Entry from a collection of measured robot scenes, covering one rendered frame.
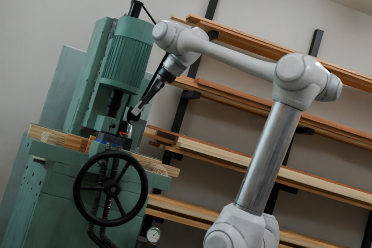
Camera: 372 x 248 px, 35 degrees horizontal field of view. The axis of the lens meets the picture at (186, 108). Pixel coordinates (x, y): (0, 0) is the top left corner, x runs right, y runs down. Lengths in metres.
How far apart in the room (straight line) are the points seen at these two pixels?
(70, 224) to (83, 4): 2.79
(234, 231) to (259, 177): 0.19
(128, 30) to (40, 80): 2.39
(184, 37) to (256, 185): 0.63
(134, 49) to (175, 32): 0.35
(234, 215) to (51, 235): 0.80
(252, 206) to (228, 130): 3.13
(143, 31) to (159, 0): 2.49
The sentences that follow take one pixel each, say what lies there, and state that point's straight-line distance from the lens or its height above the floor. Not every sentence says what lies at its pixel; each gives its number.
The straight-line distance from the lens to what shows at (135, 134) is 2.74.
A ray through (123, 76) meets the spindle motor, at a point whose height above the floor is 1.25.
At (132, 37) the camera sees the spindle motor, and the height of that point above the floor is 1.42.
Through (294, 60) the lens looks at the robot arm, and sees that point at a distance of 1.89.
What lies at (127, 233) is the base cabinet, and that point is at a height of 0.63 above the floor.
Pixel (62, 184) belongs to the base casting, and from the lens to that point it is 2.37.
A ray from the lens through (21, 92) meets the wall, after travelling 4.82.
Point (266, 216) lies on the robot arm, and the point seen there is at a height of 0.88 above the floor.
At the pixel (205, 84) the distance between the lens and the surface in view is 4.44.
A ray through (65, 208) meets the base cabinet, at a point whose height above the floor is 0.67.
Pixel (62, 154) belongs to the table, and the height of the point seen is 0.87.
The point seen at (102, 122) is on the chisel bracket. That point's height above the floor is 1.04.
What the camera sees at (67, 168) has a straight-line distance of 2.36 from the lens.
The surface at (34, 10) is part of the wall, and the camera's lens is 4.88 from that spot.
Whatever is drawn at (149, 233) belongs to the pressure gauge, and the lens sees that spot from 2.43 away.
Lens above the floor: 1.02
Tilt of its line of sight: 4 degrees up
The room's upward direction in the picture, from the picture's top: 17 degrees clockwise
